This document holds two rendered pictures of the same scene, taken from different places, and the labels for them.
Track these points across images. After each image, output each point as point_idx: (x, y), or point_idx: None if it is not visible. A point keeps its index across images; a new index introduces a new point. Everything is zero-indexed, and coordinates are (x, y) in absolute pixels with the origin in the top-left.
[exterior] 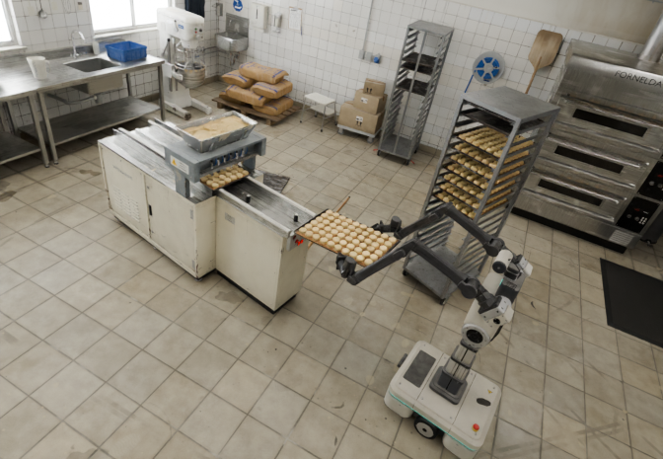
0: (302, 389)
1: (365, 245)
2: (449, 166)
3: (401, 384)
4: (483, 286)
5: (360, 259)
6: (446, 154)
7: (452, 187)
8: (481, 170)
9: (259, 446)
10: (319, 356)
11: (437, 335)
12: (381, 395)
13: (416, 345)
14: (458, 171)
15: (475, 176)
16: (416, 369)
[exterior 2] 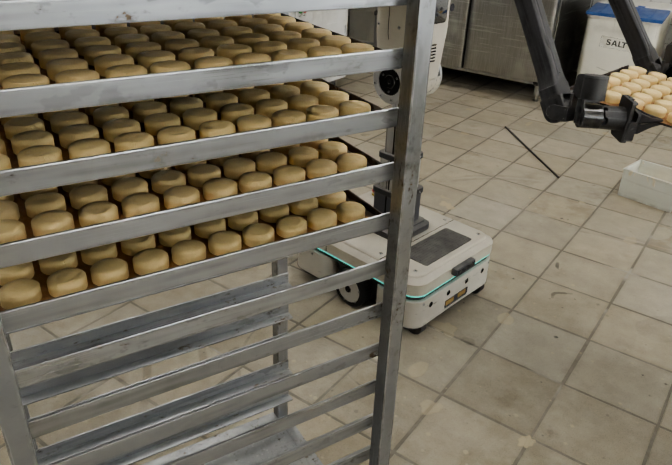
0: (630, 316)
1: (655, 86)
2: (367, 46)
3: (477, 232)
4: None
5: (657, 72)
6: None
7: (311, 153)
8: None
9: (663, 269)
10: (616, 357)
11: (327, 380)
12: (485, 299)
13: (430, 276)
14: (336, 35)
15: (268, 25)
16: (443, 244)
